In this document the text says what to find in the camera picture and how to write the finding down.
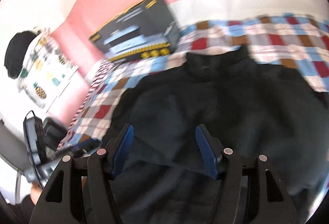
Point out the pineapple print pillow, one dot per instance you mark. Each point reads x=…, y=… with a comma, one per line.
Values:
x=48, y=72

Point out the black and yellow cardboard box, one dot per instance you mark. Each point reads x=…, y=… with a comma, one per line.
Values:
x=133, y=31

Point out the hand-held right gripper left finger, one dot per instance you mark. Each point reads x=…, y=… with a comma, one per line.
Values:
x=123, y=149

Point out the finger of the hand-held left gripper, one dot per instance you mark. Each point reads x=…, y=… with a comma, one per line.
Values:
x=82, y=148

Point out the black jacket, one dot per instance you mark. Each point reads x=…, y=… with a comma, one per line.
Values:
x=205, y=98

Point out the white bed sheet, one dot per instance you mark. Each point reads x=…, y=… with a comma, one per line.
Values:
x=244, y=0

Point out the checkered blanket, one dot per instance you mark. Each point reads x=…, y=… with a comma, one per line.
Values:
x=270, y=41

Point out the black cushion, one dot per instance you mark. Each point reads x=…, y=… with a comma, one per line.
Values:
x=16, y=54

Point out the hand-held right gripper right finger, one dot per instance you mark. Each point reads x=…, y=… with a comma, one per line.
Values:
x=205, y=152

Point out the person's left hand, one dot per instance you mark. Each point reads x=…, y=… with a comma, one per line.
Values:
x=36, y=193

